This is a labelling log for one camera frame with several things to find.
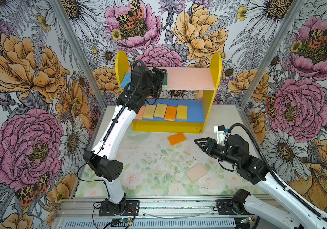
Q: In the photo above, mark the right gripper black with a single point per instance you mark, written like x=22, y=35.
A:
x=210, y=142

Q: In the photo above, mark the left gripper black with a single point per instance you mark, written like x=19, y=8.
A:
x=159, y=79

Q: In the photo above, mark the large yellow sponge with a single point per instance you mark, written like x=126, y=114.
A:
x=160, y=111

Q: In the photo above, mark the blue sponge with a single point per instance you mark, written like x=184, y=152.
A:
x=127, y=79

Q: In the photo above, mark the small yellow sponge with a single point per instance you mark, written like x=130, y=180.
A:
x=182, y=112

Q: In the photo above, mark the yellow sponge with green back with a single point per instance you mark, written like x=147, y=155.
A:
x=149, y=112

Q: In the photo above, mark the orange sponge front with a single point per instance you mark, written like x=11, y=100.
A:
x=170, y=113

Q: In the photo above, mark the pink orange sponge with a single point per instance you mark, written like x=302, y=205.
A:
x=139, y=116

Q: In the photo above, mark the green scouring pad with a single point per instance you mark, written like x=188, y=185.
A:
x=165, y=81

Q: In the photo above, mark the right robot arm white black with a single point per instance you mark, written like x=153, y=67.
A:
x=298, y=213

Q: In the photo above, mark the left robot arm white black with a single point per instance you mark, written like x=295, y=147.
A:
x=102, y=158

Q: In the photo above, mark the yellow wooden two-tier shelf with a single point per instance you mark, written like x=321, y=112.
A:
x=188, y=79

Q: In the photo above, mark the pale pink sponge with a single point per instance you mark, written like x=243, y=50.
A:
x=196, y=172

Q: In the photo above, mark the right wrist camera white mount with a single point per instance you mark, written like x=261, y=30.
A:
x=222, y=134

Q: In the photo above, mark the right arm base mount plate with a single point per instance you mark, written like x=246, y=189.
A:
x=230, y=208

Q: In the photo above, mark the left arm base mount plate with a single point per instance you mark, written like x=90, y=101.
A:
x=129, y=207

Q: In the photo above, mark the left aluminium corner post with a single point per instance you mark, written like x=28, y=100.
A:
x=68, y=30

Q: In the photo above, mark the aluminium corner post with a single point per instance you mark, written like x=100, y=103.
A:
x=290, y=17
x=68, y=30

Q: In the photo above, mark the right aluminium corner post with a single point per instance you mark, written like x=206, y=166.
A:
x=290, y=17

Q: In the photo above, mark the aluminium front rail frame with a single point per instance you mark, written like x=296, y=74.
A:
x=195, y=212

